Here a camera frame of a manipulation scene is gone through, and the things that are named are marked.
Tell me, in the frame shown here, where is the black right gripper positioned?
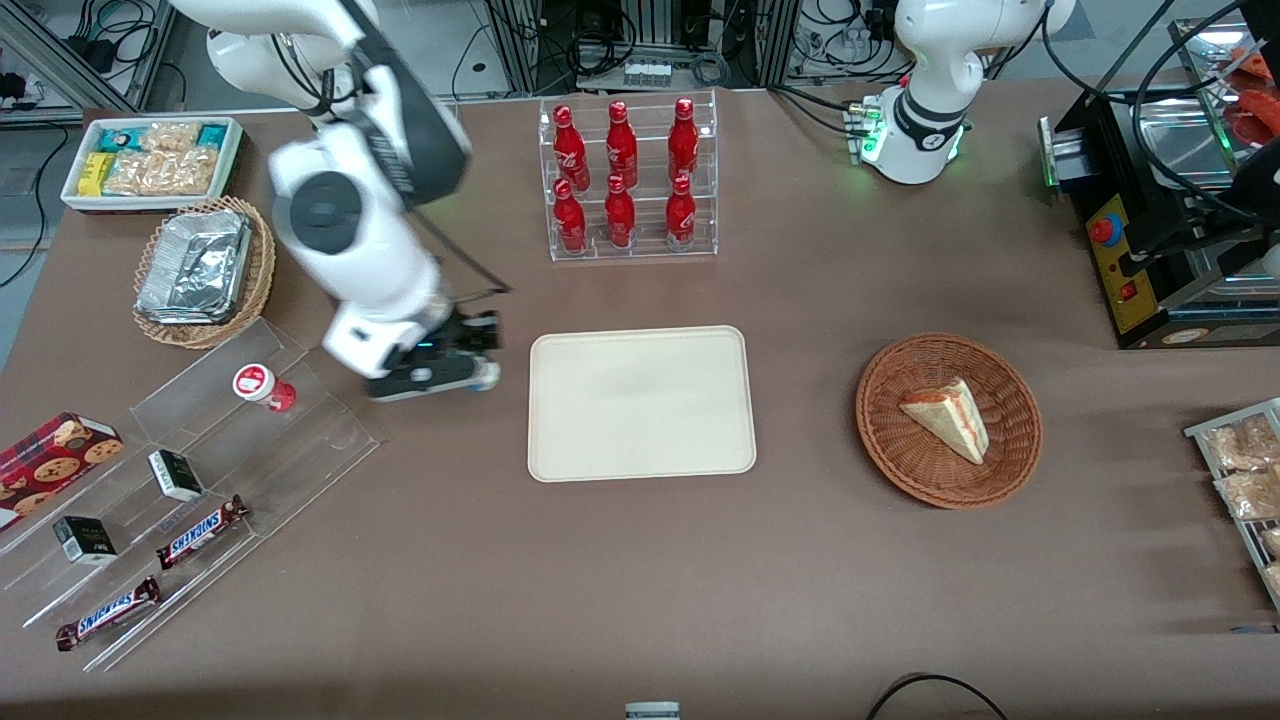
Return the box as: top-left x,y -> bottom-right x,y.
432,309 -> 504,375

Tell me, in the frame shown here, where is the cream plastic tray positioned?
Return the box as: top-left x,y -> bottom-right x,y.
527,325 -> 758,484

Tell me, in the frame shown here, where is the red lid gum bottle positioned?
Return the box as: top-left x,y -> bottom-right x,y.
232,363 -> 298,414

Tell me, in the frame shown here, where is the white snack tray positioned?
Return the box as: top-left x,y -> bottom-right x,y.
60,115 -> 245,214

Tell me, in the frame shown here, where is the red cola bottle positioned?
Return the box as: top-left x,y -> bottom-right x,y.
553,105 -> 592,191
664,175 -> 698,252
603,174 -> 638,250
552,178 -> 590,254
605,100 -> 640,189
667,97 -> 700,186

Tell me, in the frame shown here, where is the clear acrylic bottle rack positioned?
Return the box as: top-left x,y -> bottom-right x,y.
538,88 -> 719,263

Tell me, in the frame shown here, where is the clear acrylic stepped stand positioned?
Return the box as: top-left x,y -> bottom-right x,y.
0,318 -> 382,673

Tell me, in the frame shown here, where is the light wicker basket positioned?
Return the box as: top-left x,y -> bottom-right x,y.
132,195 -> 278,350

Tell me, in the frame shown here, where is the silver foil packet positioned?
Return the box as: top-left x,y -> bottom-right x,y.
135,208 -> 254,327

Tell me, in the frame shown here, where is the small black box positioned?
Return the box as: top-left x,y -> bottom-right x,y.
52,515 -> 119,567
148,449 -> 206,504

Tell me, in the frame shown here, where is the snickers chocolate bar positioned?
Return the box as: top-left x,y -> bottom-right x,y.
55,576 -> 163,653
155,495 -> 251,572

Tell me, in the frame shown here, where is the clear cracker bag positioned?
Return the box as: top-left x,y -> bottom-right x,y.
103,120 -> 218,197

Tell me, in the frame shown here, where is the brown wicker basket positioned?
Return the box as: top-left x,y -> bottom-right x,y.
855,332 -> 1044,510

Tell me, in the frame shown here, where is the red cookie box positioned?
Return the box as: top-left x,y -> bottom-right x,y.
0,412 -> 126,513

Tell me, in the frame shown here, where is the wrapped triangle sandwich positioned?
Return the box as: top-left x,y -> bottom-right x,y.
898,377 -> 991,466

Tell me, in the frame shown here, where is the black metal machine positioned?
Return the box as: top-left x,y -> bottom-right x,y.
1038,18 -> 1280,351

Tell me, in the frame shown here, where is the clear snack bag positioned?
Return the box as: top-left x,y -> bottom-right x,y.
1214,470 -> 1280,522
1204,414 -> 1280,472

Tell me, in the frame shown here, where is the red food item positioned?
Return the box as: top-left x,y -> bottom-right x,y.
1224,48 -> 1280,147

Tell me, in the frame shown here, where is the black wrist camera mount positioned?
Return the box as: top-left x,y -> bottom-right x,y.
367,352 -> 484,404

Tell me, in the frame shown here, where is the black cable loop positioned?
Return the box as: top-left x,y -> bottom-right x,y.
865,673 -> 1012,720

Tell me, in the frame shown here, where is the wire rack tray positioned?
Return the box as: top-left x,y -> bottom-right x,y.
1184,398 -> 1280,613

